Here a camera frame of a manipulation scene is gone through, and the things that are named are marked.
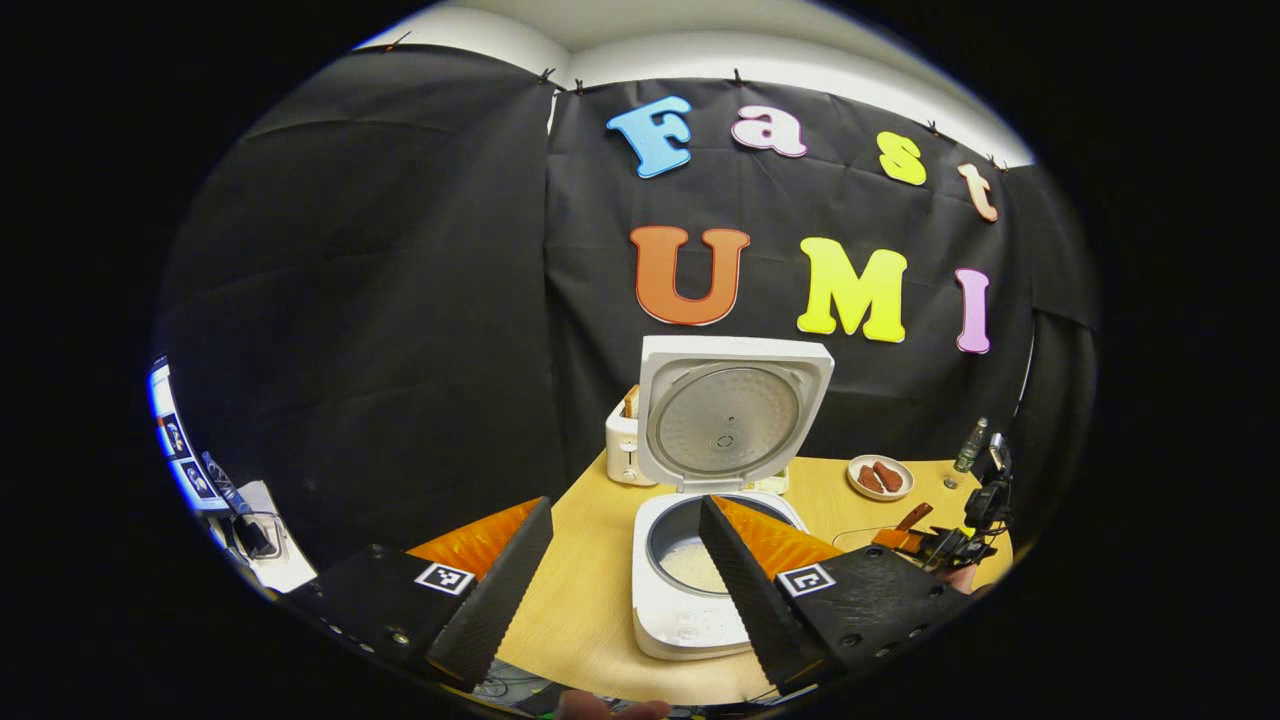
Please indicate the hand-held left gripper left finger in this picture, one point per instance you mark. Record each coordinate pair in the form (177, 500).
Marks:
(500, 600)

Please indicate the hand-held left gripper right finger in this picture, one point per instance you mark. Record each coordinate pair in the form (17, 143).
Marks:
(755, 600)

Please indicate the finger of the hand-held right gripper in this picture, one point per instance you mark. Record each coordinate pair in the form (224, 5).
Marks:
(890, 540)

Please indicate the brown wooden spoon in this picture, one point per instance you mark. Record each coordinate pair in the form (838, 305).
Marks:
(915, 516)

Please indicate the white rice cooker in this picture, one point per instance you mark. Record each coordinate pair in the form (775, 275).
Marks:
(740, 350)

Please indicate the green glass bottle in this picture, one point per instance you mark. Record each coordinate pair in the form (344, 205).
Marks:
(970, 448)

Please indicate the brown meat piece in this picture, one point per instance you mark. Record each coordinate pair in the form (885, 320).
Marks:
(870, 479)
(888, 476)

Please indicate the white plate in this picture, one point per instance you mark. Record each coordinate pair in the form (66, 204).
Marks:
(852, 480)

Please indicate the white toaster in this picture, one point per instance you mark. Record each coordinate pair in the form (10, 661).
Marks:
(622, 450)

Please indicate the white side table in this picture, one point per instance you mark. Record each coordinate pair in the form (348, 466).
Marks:
(290, 560)

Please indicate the toast slice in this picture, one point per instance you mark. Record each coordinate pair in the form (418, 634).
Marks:
(631, 402)

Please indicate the black device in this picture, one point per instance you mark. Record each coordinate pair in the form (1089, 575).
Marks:
(252, 535)

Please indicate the clear water bottle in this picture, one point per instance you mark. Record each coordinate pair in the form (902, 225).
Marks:
(222, 485)

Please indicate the black backdrop cloth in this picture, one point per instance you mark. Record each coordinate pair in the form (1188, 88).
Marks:
(400, 300)

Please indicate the wall screen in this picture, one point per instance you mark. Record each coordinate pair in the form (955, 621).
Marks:
(175, 440)

